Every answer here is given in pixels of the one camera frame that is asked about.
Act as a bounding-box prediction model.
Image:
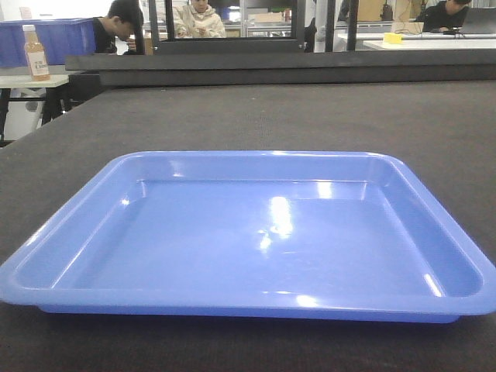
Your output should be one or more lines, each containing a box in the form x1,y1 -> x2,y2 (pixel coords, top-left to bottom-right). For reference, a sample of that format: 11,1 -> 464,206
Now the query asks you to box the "light blue plastic tray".
1,151 -> 495,323

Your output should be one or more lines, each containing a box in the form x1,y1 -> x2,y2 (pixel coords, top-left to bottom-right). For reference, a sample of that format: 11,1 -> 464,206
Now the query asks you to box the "person in beige hoodie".
173,0 -> 226,39

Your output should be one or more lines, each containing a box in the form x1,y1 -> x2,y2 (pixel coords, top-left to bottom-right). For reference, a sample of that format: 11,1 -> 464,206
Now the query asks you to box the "yellow box on desk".
383,33 -> 402,44

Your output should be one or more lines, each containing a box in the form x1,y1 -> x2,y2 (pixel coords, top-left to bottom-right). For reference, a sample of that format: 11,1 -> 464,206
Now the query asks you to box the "person in black clothes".
92,0 -> 144,55

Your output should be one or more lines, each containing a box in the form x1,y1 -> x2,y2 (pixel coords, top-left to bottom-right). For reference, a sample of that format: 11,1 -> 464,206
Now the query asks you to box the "white side table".
1,65 -> 73,146

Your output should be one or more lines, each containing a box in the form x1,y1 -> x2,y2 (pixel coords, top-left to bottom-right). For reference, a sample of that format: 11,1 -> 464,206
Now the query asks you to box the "large blue storage bin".
1,18 -> 96,68

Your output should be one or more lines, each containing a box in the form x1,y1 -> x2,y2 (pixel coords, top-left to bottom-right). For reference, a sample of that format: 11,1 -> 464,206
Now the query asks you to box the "orange juice bottle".
22,24 -> 50,81

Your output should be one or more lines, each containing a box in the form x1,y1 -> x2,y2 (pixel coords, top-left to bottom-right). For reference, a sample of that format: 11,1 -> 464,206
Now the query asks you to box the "person at far desk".
415,0 -> 471,33

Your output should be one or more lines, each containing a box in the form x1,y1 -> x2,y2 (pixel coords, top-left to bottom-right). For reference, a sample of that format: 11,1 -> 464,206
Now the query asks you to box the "laptop on far desk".
460,8 -> 496,34

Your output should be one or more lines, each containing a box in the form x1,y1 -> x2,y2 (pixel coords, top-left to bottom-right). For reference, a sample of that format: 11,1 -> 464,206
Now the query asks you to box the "black metal frame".
133,0 -> 360,56

